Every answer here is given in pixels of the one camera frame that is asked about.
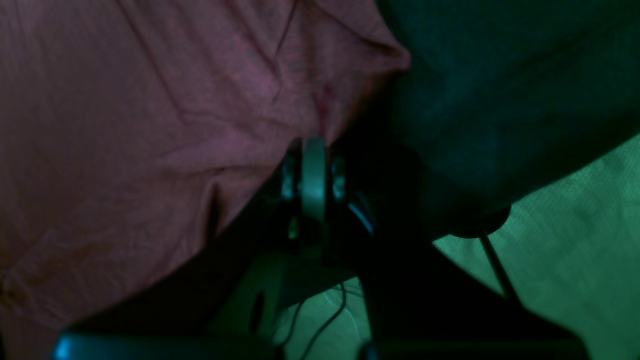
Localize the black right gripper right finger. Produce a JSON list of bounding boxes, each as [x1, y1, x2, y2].
[[312, 137, 590, 360]]

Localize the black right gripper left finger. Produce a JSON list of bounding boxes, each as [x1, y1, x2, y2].
[[51, 140, 303, 360]]

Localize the red long-sleeve shirt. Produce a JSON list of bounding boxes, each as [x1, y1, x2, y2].
[[0, 0, 410, 360]]

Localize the black table cloth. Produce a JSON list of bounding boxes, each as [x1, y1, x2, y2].
[[375, 0, 639, 240]]

